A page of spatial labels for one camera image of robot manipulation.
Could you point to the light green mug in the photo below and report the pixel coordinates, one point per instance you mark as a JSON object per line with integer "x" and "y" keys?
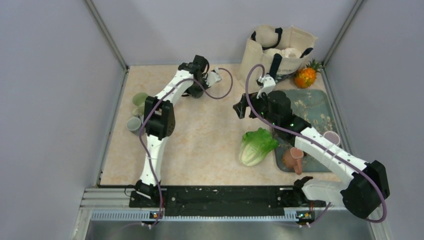
{"x": 139, "y": 102}

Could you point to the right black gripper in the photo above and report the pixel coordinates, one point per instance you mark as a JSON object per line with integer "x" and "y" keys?
{"x": 240, "y": 107}

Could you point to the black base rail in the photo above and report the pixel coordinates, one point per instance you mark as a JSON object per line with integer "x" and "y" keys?
{"x": 224, "y": 201}

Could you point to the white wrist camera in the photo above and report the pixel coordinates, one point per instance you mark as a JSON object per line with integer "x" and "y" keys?
{"x": 213, "y": 77}
{"x": 266, "y": 84}

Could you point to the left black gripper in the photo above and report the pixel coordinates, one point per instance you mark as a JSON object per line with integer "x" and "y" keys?
{"x": 194, "y": 93}

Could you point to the pink mug large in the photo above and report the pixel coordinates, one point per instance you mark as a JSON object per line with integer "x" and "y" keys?
{"x": 292, "y": 159}

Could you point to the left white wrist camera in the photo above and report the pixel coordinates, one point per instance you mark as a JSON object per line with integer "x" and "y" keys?
{"x": 213, "y": 77}

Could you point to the grey blue mug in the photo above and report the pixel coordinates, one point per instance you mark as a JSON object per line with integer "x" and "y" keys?
{"x": 133, "y": 125}

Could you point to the toy lettuce head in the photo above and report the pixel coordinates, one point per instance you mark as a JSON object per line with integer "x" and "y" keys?
{"x": 255, "y": 146}

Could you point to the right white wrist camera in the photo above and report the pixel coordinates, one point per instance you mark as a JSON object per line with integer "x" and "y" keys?
{"x": 266, "y": 84}

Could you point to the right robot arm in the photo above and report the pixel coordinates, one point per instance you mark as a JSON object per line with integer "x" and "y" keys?
{"x": 363, "y": 187}

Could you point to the toy pineapple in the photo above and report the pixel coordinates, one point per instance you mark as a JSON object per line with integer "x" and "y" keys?
{"x": 307, "y": 75}

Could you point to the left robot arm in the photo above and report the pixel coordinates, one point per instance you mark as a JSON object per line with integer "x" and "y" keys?
{"x": 159, "y": 120}

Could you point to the beige canvas tote bag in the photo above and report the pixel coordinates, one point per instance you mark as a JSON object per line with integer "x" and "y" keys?
{"x": 282, "y": 51}

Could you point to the mauve cup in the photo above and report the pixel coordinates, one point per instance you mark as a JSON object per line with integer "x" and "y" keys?
{"x": 333, "y": 137}

